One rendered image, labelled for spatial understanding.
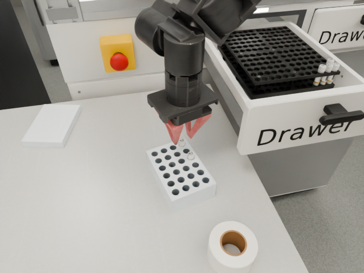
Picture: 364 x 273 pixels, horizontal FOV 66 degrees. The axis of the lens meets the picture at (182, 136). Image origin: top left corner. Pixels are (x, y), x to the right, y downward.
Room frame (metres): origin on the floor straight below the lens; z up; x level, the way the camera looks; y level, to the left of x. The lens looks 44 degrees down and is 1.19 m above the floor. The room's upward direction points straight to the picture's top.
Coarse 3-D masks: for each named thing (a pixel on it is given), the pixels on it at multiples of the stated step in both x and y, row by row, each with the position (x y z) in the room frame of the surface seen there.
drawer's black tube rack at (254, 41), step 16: (240, 32) 0.66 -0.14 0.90; (256, 32) 0.65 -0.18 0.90; (272, 32) 0.66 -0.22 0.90; (288, 32) 0.65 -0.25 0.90; (224, 48) 0.64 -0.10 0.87; (240, 48) 0.57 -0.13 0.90; (256, 48) 0.57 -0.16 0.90; (272, 48) 0.57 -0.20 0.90; (288, 48) 0.57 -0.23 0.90; (304, 48) 0.58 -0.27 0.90; (240, 64) 0.51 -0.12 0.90; (256, 64) 0.51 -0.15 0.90; (272, 64) 0.50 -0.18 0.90; (288, 64) 0.50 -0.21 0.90; (304, 64) 0.50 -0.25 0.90; (240, 80) 0.50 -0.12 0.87; (304, 80) 0.50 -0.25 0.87; (320, 80) 0.49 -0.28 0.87; (256, 96) 0.44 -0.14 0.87; (272, 96) 0.45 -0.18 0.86
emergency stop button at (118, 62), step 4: (112, 56) 0.56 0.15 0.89; (116, 56) 0.55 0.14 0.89; (120, 56) 0.55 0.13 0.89; (124, 56) 0.56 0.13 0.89; (112, 60) 0.55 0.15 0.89; (116, 60) 0.55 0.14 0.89; (120, 60) 0.55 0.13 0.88; (124, 60) 0.55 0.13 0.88; (112, 64) 0.55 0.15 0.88; (116, 64) 0.55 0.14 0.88; (120, 64) 0.55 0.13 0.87; (124, 64) 0.55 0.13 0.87; (116, 68) 0.55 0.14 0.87; (120, 68) 0.55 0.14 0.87; (124, 68) 0.55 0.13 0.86
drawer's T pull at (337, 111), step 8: (336, 104) 0.36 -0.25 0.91; (328, 112) 0.35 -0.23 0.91; (336, 112) 0.34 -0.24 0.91; (344, 112) 0.34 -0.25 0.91; (352, 112) 0.34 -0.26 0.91; (360, 112) 0.34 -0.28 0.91; (320, 120) 0.33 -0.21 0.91; (328, 120) 0.32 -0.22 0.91; (336, 120) 0.33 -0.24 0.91; (344, 120) 0.33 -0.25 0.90; (352, 120) 0.33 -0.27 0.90
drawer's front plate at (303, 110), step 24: (288, 96) 0.36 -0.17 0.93; (312, 96) 0.36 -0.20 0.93; (336, 96) 0.36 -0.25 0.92; (360, 96) 0.37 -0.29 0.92; (264, 120) 0.34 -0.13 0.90; (288, 120) 0.35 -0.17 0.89; (312, 120) 0.36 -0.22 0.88; (360, 120) 0.38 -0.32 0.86; (240, 144) 0.34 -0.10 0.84; (288, 144) 0.35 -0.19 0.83
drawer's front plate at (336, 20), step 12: (324, 12) 0.72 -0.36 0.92; (336, 12) 0.72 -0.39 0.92; (348, 12) 0.73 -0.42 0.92; (360, 12) 0.74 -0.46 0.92; (312, 24) 0.72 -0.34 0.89; (324, 24) 0.72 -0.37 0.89; (336, 24) 0.73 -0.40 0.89; (348, 24) 0.73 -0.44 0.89; (360, 24) 0.74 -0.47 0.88; (312, 36) 0.71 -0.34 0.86; (324, 36) 0.72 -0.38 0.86; (336, 36) 0.73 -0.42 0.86; (348, 36) 0.74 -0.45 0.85; (360, 36) 0.75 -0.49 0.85; (336, 48) 0.73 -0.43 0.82
